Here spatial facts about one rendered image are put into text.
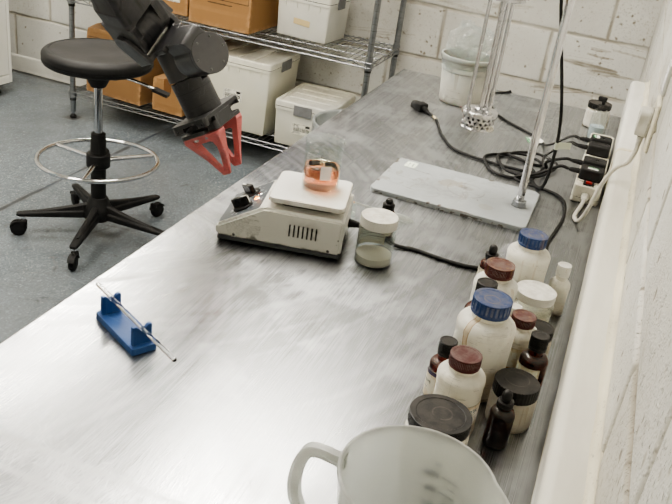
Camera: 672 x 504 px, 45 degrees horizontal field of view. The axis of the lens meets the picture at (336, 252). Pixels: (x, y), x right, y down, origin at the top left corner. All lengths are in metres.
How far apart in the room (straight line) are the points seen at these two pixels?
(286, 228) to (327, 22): 2.26
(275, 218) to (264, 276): 0.10
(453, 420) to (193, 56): 0.60
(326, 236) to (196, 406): 0.42
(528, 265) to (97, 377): 0.61
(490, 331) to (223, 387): 0.32
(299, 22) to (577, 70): 1.16
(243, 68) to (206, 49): 2.39
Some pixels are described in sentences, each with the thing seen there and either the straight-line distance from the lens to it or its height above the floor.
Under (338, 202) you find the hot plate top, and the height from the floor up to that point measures 0.84.
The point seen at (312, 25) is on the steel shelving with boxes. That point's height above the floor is 0.63.
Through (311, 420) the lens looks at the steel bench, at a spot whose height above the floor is 0.75.
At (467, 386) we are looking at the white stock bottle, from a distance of 0.92.
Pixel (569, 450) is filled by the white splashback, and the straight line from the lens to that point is 0.82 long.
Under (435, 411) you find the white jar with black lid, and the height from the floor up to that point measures 0.82.
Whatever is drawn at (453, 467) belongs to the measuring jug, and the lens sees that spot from 0.73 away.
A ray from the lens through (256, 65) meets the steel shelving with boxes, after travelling 3.52.
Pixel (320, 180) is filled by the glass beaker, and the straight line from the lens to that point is 1.27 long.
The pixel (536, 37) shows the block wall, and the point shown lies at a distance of 3.58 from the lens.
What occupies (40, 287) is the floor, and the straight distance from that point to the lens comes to 2.65.
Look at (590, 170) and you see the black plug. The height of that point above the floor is 0.81.
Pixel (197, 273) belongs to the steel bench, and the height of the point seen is 0.75.
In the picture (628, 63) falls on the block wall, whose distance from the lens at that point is 3.57.
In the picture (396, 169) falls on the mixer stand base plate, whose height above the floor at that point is 0.76.
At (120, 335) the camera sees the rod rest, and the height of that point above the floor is 0.76.
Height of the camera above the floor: 1.34
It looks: 27 degrees down
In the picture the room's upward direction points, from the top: 8 degrees clockwise
